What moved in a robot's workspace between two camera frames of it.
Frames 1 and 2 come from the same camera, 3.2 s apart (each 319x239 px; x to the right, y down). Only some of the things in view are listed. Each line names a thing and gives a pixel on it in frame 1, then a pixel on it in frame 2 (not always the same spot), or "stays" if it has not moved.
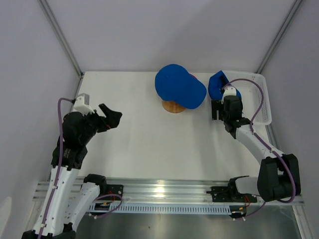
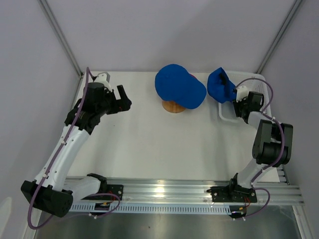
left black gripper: x=113 y=118 to x=120 y=105
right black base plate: x=229 y=193 stays
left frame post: x=61 y=35 stays
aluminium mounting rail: x=162 y=190 stays
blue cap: x=173 y=82 stays
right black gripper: x=217 y=105 to x=236 y=104
